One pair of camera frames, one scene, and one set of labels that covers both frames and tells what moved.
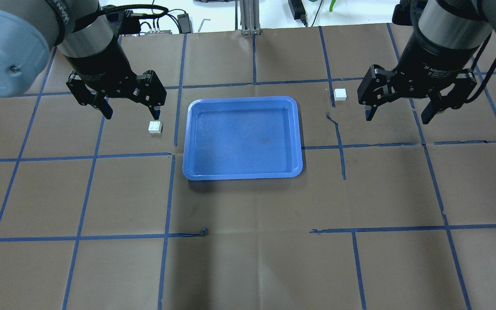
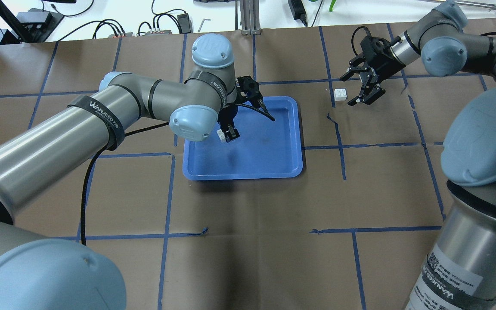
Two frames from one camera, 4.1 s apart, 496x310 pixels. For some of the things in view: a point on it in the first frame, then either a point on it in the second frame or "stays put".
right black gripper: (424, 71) -> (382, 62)
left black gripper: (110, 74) -> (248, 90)
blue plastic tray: (242, 138) stays put
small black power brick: (186, 24) stays put
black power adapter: (298, 10) stays put
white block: (155, 127) -> (221, 135)
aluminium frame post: (249, 11) stays put
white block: (340, 94) stays put
